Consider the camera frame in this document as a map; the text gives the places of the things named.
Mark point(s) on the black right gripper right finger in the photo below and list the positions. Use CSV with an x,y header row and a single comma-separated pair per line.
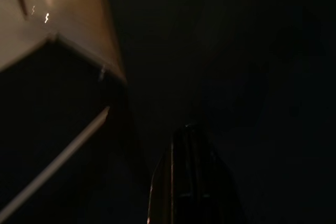
x,y
210,195

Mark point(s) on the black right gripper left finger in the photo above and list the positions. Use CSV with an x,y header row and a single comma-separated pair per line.
x,y
168,195

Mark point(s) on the silver fridge door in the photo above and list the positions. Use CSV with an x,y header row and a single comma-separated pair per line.
x,y
65,11

